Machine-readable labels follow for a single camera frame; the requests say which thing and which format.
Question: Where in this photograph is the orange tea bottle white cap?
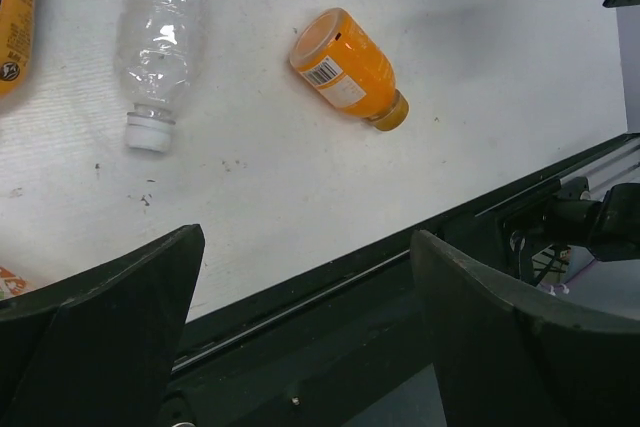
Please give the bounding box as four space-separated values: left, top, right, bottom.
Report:
0 267 34 300

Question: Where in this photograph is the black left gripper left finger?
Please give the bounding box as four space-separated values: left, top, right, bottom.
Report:
1 224 205 426

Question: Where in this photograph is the clear crushed plastic bottle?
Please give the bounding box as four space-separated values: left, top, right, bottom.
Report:
114 0 207 153

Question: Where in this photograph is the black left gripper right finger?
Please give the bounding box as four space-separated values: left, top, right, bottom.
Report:
410 231 639 426

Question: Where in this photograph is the small orange juice bottle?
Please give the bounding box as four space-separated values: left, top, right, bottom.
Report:
289 7 409 132

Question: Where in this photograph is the orange blue label bottle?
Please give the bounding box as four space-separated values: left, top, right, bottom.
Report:
0 0 36 97

